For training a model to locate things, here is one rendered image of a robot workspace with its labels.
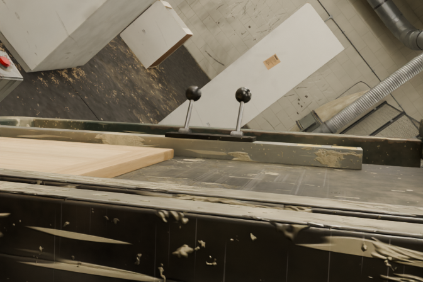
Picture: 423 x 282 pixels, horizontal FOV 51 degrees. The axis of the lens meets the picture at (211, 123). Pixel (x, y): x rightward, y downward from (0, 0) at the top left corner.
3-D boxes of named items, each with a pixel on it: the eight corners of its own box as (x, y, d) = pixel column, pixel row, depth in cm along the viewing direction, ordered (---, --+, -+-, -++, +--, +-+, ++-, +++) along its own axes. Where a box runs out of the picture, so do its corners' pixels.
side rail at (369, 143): (44, 152, 142) (45, 118, 141) (415, 180, 112) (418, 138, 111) (32, 153, 136) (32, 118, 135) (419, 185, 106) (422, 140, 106)
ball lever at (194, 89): (178, 140, 101) (189, 90, 107) (194, 141, 100) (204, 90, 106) (173, 133, 98) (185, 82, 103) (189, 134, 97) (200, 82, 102)
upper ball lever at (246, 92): (229, 143, 98) (237, 92, 104) (245, 145, 97) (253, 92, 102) (226, 136, 94) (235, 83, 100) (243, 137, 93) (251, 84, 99)
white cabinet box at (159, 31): (130, 35, 631) (168, 2, 614) (156, 67, 633) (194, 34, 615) (119, 34, 587) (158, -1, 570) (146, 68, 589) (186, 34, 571)
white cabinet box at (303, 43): (168, 118, 535) (306, 6, 486) (197, 155, 537) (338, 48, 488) (153, 126, 476) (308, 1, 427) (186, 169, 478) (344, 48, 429)
